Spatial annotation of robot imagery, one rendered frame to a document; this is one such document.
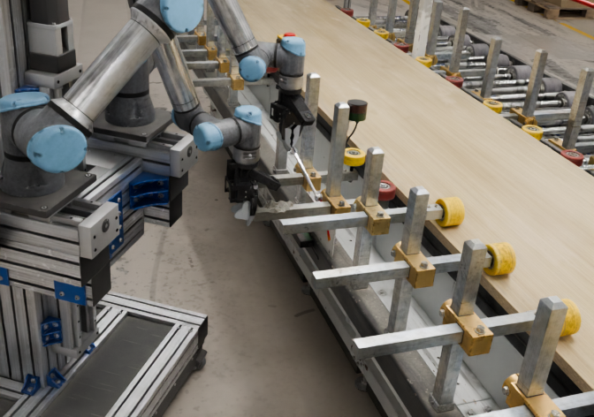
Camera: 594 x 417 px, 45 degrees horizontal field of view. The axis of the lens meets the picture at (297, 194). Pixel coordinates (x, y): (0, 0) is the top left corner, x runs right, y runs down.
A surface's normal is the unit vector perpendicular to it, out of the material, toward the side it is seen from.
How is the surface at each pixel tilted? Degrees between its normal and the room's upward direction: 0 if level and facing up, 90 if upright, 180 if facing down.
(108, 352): 0
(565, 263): 0
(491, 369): 90
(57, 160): 95
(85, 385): 0
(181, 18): 85
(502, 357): 90
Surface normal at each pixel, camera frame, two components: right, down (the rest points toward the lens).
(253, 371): 0.07, -0.89
